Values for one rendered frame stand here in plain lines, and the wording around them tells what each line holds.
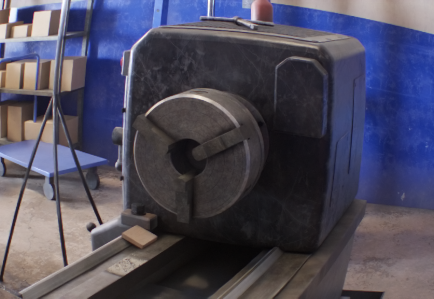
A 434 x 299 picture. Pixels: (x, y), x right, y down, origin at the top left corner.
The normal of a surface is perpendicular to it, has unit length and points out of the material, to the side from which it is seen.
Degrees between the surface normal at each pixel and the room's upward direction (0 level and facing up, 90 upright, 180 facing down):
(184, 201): 90
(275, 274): 0
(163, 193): 90
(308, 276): 0
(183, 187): 90
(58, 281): 45
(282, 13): 90
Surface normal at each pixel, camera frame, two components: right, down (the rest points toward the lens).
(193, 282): 0.05, -0.97
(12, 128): -0.33, 0.19
